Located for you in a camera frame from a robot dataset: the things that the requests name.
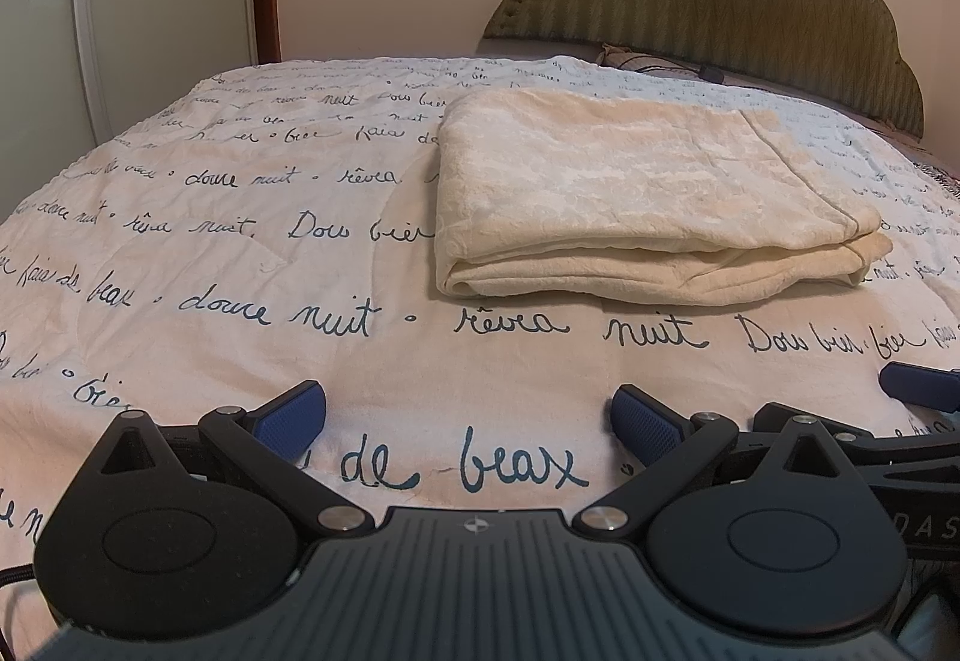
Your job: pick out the white script-print blanket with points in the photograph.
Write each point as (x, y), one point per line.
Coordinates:
(225, 218)

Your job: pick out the patterned pillow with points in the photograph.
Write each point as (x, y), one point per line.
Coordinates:
(630, 59)

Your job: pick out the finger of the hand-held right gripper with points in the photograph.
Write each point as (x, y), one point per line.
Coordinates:
(900, 449)
(926, 387)

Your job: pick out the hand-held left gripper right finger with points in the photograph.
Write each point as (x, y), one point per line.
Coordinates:
(645, 424)

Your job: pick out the cream towel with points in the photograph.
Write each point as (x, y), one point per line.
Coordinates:
(637, 181)

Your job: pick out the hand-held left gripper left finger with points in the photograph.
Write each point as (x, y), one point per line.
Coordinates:
(289, 417)

